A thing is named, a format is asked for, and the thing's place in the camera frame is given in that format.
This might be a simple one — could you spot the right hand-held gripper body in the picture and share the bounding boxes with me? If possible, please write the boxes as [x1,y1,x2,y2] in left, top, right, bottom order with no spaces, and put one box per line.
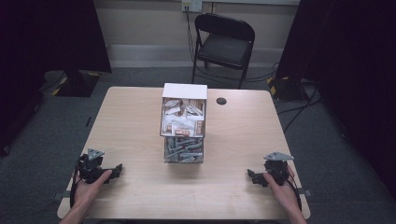
[262,151,295,187]

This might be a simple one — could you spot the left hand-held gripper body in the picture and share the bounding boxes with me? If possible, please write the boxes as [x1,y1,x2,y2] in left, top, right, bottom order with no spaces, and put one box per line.
[77,147,110,185]

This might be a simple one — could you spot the person's left hand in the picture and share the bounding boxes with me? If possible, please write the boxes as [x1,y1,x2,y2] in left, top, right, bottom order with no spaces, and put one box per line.
[72,169,113,213]

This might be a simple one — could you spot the person's right hand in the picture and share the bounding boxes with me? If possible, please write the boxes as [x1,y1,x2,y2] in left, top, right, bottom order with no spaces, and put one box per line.
[262,164,301,216]

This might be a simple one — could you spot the black stand base striped tape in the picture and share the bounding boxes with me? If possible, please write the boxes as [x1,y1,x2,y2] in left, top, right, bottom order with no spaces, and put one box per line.
[266,76,309,103]
[50,69,102,98]

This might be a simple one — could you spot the pile of white sachets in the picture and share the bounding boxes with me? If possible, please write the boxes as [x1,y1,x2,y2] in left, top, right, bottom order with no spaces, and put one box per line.
[162,98,205,138]

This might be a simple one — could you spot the clear two-tier box white top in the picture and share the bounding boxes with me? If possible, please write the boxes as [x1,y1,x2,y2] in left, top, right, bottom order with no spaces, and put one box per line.
[159,82,209,164]

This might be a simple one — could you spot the black folding chair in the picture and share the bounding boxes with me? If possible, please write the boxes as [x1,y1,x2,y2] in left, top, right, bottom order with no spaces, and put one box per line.
[191,12,256,90]

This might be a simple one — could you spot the left hand-held gripper black cable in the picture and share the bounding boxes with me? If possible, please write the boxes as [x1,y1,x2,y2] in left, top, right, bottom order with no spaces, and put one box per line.
[69,154,87,209]

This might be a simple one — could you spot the hand-held gripper black cable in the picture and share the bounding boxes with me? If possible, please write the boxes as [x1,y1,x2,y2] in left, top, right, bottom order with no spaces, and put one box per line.
[287,172,304,213]
[69,154,87,209]

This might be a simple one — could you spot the right hand-held gripper black cable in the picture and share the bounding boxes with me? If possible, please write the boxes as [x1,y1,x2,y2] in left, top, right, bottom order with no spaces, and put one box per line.
[287,172,304,213]

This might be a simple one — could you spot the black floor cable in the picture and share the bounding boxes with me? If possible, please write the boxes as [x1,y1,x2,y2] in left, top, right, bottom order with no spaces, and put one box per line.
[276,87,323,133]

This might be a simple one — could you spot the white wall socket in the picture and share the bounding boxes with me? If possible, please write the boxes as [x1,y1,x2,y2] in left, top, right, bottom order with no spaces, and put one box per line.
[181,0,204,13]

